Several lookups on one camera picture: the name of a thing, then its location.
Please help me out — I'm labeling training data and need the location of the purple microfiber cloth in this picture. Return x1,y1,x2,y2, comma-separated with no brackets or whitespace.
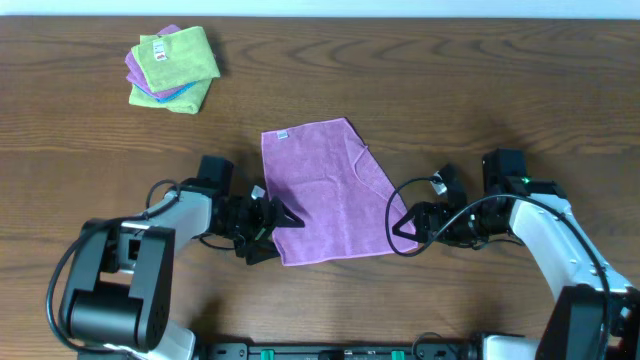
261,118,417,266

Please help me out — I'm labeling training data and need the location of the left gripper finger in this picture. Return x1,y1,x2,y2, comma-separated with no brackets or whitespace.
270,197,305,229
245,239,280,265

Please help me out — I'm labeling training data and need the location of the bottom green folded cloth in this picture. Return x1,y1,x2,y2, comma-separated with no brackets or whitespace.
128,34,214,116

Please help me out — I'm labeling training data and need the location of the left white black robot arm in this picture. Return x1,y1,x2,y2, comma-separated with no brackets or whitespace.
47,178,304,359

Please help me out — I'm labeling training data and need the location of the top green folded cloth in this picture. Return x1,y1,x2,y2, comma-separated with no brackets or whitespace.
131,26,220,92

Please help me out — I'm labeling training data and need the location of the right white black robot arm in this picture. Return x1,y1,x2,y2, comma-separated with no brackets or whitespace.
385,175,639,359

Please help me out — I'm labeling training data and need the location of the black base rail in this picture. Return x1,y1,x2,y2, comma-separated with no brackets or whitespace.
193,341,482,360

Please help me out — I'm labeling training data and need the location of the green folded cloth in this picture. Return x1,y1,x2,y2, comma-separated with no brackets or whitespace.
131,26,220,92
128,34,214,116

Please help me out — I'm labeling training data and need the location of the blue folded cloth in stack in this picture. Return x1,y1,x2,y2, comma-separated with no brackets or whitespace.
134,82,196,103

